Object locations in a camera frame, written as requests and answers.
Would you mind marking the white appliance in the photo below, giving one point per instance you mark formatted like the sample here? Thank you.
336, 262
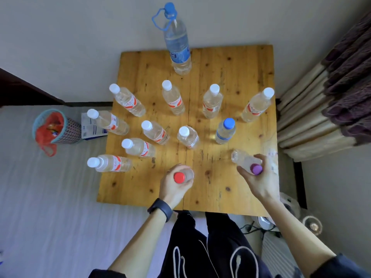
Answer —
291, 205

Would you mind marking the small blue-capped water bottle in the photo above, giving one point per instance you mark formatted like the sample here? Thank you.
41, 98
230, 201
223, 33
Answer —
224, 133

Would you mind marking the large blue-capped water bottle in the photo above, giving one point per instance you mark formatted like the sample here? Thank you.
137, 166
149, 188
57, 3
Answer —
178, 43

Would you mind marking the white ribbed panel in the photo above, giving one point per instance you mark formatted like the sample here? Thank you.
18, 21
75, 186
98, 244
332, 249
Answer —
276, 257

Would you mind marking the dark wooden door frame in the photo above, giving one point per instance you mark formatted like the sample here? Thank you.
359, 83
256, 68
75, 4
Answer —
20, 89

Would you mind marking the person's left thumb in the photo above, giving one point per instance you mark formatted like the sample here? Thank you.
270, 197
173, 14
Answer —
189, 183

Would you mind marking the red-capped clear bottle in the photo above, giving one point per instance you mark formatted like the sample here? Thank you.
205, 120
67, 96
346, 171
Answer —
179, 177

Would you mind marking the round glass lid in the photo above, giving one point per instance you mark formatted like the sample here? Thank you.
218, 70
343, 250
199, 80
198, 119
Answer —
312, 225

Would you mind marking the person's left forearm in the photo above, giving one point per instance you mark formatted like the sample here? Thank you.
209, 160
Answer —
142, 243

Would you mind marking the person's right hand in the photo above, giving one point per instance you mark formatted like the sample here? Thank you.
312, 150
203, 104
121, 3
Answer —
265, 185

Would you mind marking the person's right forearm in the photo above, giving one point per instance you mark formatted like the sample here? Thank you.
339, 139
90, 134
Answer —
298, 240

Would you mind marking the purple and beige curtain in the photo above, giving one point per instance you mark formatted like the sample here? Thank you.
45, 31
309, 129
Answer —
342, 92

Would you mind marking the black baseboard strip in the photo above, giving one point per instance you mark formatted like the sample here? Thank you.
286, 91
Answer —
87, 104

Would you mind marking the teal-rimmed woven wastebasket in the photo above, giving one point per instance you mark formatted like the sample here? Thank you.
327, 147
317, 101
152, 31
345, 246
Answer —
71, 131

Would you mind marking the white printed packet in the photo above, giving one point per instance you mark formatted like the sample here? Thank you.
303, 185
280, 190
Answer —
91, 130

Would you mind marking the purple-capped clear bottle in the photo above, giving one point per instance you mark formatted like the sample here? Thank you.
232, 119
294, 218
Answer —
243, 159

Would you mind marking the person's right thumb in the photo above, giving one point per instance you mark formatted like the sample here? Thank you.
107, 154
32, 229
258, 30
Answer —
245, 174

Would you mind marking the clear plastic bottle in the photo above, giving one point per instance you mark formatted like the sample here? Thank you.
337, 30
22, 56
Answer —
273, 159

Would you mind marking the black vertical post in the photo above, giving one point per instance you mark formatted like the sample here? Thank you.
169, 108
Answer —
300, 185

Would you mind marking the round silver appliance base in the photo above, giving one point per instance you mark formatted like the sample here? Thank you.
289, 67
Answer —
265, 223

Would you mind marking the black wristband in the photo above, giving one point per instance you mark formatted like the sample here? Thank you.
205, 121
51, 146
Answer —
161, 208

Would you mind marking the red plastic bag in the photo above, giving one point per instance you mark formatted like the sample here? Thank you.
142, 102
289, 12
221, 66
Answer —
43, 136

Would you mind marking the group of white-capped water bottles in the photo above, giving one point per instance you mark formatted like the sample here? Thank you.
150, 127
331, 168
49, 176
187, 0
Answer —
174, 98

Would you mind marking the person's left hand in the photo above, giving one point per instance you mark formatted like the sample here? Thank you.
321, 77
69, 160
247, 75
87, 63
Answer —
171, 191

